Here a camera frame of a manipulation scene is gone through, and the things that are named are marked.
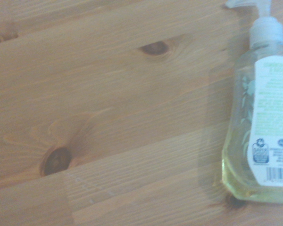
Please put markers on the clear yellow sanitizer pump bottle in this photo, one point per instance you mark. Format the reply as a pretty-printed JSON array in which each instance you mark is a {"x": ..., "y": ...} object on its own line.
[{"x": 261, "y": 117}]

